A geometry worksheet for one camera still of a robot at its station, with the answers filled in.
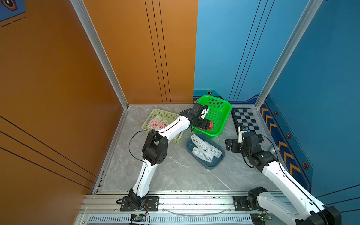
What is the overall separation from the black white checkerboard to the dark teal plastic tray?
25 cm

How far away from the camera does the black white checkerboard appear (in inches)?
41.0

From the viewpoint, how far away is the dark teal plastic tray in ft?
2.78
